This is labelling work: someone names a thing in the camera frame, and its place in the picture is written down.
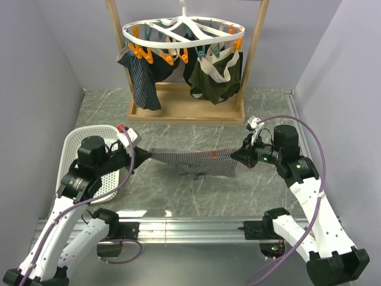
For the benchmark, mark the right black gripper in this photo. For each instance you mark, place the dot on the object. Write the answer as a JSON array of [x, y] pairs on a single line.
[[246, 154]]

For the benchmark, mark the white round clip hanger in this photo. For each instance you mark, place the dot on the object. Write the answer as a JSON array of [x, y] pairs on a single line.
[[182, 31]]

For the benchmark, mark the grey striped boxer underwear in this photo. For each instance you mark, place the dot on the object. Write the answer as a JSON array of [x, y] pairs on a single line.
[[194, 164]]

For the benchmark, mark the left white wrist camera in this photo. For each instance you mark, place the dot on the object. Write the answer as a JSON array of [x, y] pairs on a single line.
[[128, 137]]

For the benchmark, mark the teal clothes peg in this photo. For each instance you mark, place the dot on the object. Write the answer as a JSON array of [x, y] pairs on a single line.
[[216, 49], [200, 51]]

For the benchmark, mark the wooden hanger stand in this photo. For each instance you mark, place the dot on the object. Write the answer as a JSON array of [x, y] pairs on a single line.
[[179, 108]]

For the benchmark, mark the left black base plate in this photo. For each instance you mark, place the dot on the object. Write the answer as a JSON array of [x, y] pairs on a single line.
[[123, 230]]

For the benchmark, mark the black box under rail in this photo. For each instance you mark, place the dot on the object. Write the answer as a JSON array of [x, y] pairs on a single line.
[[109, 250]]

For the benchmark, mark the white perforated plastic basket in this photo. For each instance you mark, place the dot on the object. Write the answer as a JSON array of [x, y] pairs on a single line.
[[104, 136]]

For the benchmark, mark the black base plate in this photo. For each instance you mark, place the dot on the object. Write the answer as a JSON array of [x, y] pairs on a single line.
[[253, 231], [123, 230]]

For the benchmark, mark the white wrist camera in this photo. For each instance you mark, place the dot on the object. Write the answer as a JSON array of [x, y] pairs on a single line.
[[254, 125], [128, 137]]

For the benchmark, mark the aluminium mounting rail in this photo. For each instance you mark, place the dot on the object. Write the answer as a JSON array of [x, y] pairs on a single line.
[[196, 231]]

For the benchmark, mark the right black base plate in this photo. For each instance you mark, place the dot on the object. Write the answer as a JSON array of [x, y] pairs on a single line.
[[253, 231]]

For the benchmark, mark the olive green hanging underwear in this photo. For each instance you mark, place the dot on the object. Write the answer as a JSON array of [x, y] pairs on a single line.
[[216, 79]]

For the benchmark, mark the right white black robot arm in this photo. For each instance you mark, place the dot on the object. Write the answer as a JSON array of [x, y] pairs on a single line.
[[331, 257]]

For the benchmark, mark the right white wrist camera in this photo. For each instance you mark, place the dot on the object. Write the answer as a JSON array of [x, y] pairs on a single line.
[[254, 125]]

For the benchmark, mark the navy striped hanging underwear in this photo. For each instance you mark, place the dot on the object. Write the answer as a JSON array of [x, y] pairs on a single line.
[[144, 90]]

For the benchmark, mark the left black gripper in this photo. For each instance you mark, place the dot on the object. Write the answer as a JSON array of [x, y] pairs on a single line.
[[140, 156]]

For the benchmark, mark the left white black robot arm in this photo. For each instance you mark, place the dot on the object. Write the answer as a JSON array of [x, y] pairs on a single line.
[[53, 258]]

